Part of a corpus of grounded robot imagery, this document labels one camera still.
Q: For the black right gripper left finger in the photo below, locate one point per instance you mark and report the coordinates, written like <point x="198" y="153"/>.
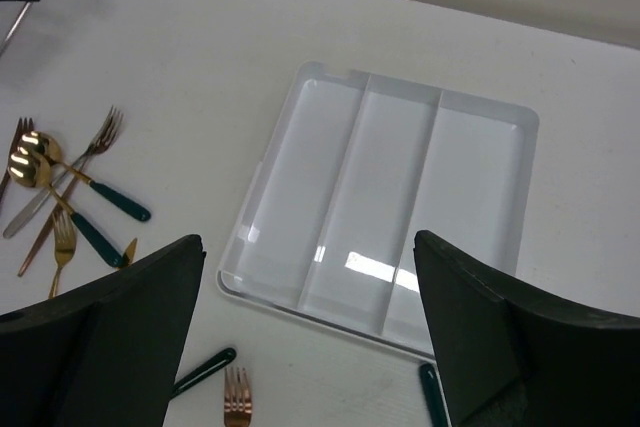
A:
<point x="105" y="353"/>

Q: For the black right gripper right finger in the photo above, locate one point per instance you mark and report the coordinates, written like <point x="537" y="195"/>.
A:
<point x="511" y="354"/>

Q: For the silver spoon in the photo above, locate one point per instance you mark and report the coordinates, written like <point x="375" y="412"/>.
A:
<point x="15" y="26"/>

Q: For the gold knife green handle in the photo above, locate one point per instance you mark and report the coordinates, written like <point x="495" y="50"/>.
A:
<point x="211" y="366"/>
<point x="129" y="254"/>

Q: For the rose gold fork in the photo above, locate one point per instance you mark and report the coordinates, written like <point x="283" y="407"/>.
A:
<point x="25" y="124"/>
<point x="238" y="405"/>

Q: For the gold spoon green handle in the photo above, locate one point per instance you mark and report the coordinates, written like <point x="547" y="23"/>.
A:
<point x="432" y="394"/>
<point x="33" y="170"/>
<point x="44" y="144"/>

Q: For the silver fork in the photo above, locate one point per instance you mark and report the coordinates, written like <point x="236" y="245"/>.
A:
<point x="100" y="143"/>

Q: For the white plastic cutlery tray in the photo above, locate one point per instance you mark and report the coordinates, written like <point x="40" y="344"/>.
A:
<point x="357" y="164"/>

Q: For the gold fork green handle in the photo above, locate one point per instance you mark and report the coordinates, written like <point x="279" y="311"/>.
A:
<point x="64" y="247"/>

